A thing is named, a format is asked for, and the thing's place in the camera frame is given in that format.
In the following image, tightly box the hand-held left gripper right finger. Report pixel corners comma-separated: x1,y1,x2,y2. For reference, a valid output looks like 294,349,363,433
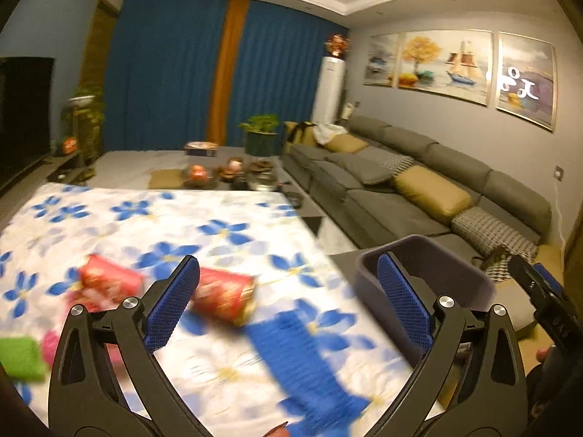
364,251,529,437

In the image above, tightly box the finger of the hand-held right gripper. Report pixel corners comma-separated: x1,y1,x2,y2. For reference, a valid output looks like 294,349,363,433
534,262,566,296
508,255,554,306

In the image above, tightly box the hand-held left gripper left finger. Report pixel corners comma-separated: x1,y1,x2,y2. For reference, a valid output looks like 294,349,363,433
48,255,201,437

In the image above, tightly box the red gold-edged packet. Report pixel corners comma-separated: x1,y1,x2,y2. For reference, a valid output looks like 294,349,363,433
191,268,258,326

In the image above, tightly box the grey plastic bin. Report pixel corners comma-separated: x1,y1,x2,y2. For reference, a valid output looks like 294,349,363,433
355,235,498,367

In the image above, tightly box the blue textured cloth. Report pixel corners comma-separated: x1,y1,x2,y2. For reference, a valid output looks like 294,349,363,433
248,308,371,435

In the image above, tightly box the pink plastic bag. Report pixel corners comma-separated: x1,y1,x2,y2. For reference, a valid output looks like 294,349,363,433
41,328,121,376

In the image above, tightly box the big black-white patterned pillow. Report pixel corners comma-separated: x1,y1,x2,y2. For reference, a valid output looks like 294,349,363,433
451,206,538,269

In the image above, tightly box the blue floral tablecloth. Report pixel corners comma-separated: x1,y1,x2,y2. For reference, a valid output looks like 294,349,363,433
0,183,438,437

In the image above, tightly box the grey sectional sofa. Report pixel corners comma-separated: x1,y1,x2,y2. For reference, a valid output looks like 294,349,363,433
282,115,566,328

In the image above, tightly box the big yellow pillow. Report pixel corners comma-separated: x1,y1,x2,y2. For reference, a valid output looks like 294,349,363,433
394,165,473,219

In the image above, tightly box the small black-white patterned pillow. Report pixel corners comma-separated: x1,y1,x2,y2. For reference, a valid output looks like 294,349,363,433
371,151,415,176

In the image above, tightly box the grey flat cushion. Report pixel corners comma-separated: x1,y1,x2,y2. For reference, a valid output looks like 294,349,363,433
325,152,393,186

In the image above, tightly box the flat printed box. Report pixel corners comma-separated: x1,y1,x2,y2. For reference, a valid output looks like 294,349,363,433
183,142,218,158

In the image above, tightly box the dark coffee table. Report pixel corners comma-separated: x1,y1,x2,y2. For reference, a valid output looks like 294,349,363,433
150,155,320,219

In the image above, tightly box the small yellow pillow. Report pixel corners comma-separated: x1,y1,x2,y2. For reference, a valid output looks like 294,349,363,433
324,135,369,154

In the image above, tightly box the grey television cabinet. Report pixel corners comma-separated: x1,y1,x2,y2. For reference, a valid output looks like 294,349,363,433
0,150,92,210

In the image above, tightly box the plant in dark pot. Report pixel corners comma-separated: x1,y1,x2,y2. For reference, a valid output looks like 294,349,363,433
239,115,279,158

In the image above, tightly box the white cloth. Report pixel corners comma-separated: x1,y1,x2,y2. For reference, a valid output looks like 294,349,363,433
312,122,348,143

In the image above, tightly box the grey abstract painting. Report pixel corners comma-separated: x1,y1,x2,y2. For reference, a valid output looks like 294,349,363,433
494,32,557,133

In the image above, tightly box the black cloth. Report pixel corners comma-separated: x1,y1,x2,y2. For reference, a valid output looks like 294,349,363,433
285,121,315,144

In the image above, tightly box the plant on metal stand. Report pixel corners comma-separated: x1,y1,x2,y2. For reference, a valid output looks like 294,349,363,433
61,86,105,165

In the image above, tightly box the blue curtain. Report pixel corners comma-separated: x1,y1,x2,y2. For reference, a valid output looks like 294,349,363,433
232,2,351,149
102,0,231,151

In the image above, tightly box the white standing air conditioner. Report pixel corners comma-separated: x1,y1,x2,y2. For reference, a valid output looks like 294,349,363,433
311,57,343,126

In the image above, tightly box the tree and sailboat painting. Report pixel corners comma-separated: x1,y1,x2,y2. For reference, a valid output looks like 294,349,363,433
397,31,495,107

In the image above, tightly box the black flat television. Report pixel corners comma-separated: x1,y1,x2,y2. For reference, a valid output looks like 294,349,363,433
0,57,55,192

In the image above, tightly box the orange curtain strip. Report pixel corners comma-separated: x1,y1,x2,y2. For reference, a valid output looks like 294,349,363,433
207,0,250,144

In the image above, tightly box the small landscape painting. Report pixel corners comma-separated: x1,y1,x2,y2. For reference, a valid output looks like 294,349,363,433
363,33,400,87

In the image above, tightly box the golden flower ornament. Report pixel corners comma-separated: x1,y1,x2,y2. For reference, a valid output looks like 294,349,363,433
324,34,349,58

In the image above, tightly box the white power cable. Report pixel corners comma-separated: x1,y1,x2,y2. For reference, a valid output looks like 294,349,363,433
553,177,570,247

